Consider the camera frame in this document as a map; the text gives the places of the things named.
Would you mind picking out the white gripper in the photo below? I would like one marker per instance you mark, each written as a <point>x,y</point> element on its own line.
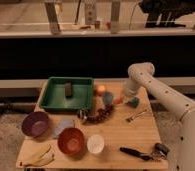
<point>130,88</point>

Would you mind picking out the red orange pepper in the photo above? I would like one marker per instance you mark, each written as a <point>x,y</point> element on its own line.
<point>118,100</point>

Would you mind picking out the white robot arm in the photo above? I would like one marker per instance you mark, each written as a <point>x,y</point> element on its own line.
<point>141,75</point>

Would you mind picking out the green sponge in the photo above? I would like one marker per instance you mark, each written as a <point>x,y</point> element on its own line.
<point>134,102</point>

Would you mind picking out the blue grey cup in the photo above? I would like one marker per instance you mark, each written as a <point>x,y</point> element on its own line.
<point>107,98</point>

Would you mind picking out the orange fruit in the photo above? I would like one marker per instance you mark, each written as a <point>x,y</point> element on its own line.
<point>99,90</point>

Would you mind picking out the metal fork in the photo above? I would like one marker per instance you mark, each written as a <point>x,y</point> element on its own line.
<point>132,118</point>

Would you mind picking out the dark grape bunch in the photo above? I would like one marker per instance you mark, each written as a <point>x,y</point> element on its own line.
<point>102,114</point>

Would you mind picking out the dark block in tray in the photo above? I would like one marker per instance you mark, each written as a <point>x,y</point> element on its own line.
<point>68,90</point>

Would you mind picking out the white cup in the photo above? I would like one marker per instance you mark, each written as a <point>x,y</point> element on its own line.
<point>95,144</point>

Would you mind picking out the green plastic tray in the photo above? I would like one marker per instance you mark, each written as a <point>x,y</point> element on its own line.
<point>53,98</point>

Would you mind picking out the dark brush head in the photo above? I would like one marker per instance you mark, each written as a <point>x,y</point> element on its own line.
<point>162,150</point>

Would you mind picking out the red orange bowl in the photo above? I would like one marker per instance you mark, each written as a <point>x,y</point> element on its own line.
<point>71,141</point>

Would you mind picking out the purple bowl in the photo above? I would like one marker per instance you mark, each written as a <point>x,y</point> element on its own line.
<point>35,124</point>

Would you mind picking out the yellow banana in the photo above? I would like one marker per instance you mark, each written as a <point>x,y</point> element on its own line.
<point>40,158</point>

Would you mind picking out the black handled tool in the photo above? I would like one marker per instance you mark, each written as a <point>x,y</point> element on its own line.
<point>135,153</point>

